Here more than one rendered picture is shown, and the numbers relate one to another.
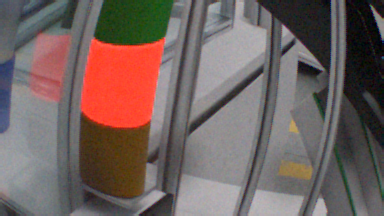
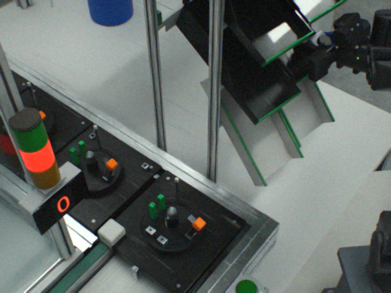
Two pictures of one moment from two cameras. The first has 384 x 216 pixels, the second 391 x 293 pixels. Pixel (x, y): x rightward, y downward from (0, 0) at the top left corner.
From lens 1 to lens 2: 0.64 m
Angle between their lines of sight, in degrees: 34
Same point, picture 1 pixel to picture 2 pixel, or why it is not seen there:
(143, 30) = (30, 149)
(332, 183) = (226, 123)
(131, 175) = (46, 182)
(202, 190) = not seen: hidden behind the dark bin
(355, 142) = not seen: hidden behind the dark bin
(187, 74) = (154, 68)
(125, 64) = (29, 157)
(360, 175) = not seen: hidden behind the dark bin
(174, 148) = (155, 90)
